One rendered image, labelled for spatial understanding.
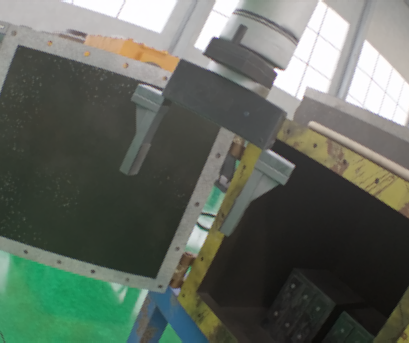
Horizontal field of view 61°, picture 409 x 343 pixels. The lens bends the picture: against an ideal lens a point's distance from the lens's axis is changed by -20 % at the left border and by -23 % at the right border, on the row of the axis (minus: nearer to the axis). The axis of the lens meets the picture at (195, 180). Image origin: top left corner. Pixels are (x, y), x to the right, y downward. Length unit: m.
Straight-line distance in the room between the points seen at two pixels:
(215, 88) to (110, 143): 0.53
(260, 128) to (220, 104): 0.05
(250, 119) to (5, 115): 0.62
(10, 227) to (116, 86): 0.44
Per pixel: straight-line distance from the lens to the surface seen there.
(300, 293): 1.11
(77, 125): 0.93
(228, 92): 0.44
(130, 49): 2.71
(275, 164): 0.45
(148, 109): 0.48
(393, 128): 0.86
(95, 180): 0.97
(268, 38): 0.43
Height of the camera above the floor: 1.21
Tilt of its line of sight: 12 degrees down
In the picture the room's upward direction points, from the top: 23 degrees clockwise
